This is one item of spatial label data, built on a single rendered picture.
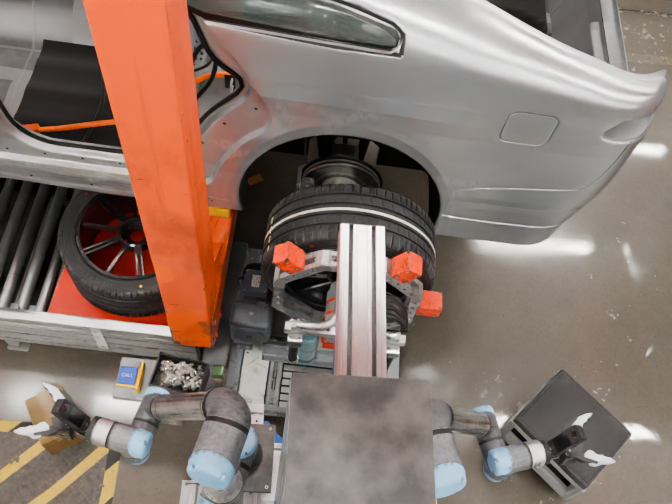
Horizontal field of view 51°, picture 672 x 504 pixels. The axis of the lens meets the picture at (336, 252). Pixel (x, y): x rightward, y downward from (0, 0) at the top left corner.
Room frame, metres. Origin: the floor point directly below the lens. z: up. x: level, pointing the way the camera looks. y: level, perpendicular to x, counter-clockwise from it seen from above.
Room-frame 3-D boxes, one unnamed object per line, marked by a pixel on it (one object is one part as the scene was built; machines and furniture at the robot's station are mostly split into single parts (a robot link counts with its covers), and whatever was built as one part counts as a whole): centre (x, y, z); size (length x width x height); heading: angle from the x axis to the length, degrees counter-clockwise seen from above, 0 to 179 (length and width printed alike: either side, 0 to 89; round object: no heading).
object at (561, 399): (1.05, -1.16, 0.17); 0.43 x 0.36 x 0.34; 53
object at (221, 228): (1.39, 0.52, 0.69); 0.52 x 0.17 x 0.35; 5
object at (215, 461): (0.39, 0.19, 1.19); 0.15 x 0.12 x 0.55; 174
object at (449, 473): (0.48, -0.37, 1.19); 0.15 x 0.12 x 0.55; 23
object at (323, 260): (1.18, -0.07, 0.85); 0.54 x 0.07 x 0.54; 95
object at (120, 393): (0.84, 0.54, 0.44); 0.43 x 0.17 x 0.03; 95
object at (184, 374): (0.84, 0.50, 0.52); 0.20 x 0.14 x 0.13; 88
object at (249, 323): (1.36, 0.32, 0.26); 0.42 x 0.18 x 0.35; 5
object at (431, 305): (1.21, -0.38, 0.85); 0.09 x 0.08 x 0.07; 95
